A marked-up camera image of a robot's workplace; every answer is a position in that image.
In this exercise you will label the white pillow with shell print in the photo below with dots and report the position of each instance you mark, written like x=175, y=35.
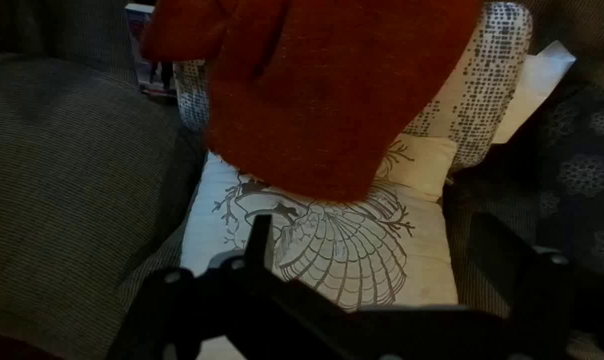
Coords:
x=354, y=261

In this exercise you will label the white paper sheet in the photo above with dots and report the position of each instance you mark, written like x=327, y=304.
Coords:
x=532, y=87

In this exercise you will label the grey woven couch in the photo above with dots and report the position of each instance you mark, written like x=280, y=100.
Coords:
x=68, y=201

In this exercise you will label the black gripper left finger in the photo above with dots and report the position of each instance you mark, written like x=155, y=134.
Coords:
x=260, y=240

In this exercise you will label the dark pillow with snowflake print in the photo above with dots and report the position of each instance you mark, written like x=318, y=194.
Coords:
x=574, y=167

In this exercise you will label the red fuzzy blanket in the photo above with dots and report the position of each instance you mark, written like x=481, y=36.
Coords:
x=315, y=87

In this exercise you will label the white black speckled pillow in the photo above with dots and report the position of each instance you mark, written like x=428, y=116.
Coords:
x=488, y=81

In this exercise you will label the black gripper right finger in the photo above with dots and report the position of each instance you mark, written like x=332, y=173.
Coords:
x=509, y=266

